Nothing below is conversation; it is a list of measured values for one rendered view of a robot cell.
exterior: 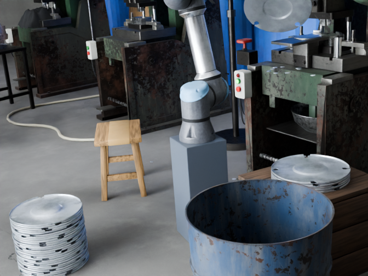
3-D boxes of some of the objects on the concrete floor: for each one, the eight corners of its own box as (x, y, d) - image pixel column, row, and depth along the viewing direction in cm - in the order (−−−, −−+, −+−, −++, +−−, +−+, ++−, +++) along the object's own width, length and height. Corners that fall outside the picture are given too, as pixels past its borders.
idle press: (134, 147, 363) (104, -143, 309) (77, 118, 443) (46, -116, 389) (302, 103, 440) (302, -135, 385) (228, 85, 519) (219, -115, 465)
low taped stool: (103, 177, 316) (96, 122, 306) (144, 173, 318) (139, 118, 307) (101, 202, 283) (93, 141, 273) (147, 197, 285) (141, 136, 275)
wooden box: (300, 299, 192) (300, 209, 181) (241, 253, 224) (237, 174, 214) (383, 265, 209) (387, 180, 198) (316, 226, 241) (317, 153, 231)
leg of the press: (251, 189, 285) (245, 13, 257) (236, 183, 294) (230, 13, 266) (364, 147, 334) (370, -5, 305) (349, 143, 343) (353, -5, 315)
